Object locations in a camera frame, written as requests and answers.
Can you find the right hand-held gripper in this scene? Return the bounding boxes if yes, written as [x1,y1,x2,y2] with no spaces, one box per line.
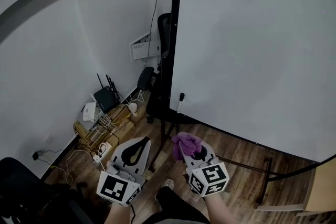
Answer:
[181,142,230,197]

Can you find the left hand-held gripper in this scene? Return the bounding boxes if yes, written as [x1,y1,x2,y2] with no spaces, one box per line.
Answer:
[96,137,152,207]

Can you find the purple cloth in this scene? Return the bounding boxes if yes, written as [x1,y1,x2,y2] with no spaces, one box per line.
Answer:
[171,132,203,162]

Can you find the large whiteboard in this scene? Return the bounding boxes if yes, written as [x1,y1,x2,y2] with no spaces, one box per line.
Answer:
[169,0,336,165]

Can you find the person's right forearm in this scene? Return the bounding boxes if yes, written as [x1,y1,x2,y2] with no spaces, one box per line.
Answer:
[204,191,235,224]

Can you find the person's left forearm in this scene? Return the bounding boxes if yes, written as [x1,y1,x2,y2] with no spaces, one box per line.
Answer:
[103,201,132,224]

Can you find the stack of cardboard boxes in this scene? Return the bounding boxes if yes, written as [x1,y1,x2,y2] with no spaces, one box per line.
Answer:
[73,106,136,155]

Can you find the white power strip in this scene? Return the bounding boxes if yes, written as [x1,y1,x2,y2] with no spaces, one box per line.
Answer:
[92,141,113,163]

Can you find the person's light shoe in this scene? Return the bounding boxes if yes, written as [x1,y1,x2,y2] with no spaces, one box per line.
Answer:
[154,178,175,202]

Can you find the white marker pen black cap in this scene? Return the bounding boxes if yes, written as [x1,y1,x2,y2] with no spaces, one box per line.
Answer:
[177,92,185,113]

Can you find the person's black trousers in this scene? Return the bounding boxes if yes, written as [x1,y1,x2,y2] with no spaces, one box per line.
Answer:
[141,186,211,224]

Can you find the black router with antennas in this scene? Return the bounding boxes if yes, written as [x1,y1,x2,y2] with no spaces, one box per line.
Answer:
[93,73,122,114]

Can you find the small white modem box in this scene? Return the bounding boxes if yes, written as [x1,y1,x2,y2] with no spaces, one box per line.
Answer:
[82,102,97,122]

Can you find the black mesh office chair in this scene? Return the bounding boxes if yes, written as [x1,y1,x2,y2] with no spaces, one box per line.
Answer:
[0,156,111,224]

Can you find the wooden table white legs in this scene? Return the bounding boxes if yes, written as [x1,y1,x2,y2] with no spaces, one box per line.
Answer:
[256,162,336,218]

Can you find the long white floor cable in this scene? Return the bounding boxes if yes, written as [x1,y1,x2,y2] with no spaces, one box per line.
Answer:
[51,148,101,185]

